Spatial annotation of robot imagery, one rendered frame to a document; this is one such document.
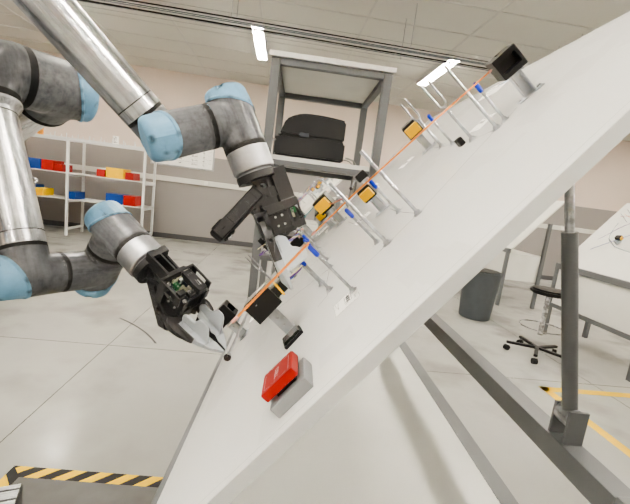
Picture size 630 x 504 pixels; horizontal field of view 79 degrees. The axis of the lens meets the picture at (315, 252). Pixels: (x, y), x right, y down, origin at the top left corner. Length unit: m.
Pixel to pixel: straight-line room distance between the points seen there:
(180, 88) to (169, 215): 2.53
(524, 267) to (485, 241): 6.06
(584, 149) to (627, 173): 10.77
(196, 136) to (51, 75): 0.38
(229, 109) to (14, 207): 0.40
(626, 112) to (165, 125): 0.57
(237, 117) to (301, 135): 1.02
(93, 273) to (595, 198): 10.47
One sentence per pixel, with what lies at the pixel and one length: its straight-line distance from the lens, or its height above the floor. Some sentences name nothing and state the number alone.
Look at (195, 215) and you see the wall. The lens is 8.34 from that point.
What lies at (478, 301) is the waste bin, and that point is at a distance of 5.15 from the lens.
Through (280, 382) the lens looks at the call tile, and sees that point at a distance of 0.46.
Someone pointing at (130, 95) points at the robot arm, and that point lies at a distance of 0.77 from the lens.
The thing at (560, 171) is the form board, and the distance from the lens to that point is 0.45.
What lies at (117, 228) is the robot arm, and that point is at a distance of 0.78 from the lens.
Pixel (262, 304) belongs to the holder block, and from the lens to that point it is 0.68.
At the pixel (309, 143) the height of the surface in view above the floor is 1.53.
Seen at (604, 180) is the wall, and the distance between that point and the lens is 10.87.
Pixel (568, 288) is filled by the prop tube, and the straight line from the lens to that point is 0.67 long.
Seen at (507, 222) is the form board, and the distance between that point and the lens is 0.43.
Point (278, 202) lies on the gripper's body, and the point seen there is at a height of 1.30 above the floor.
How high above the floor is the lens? 1.33
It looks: 9 degrees down
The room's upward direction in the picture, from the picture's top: 7 degrees clockwise
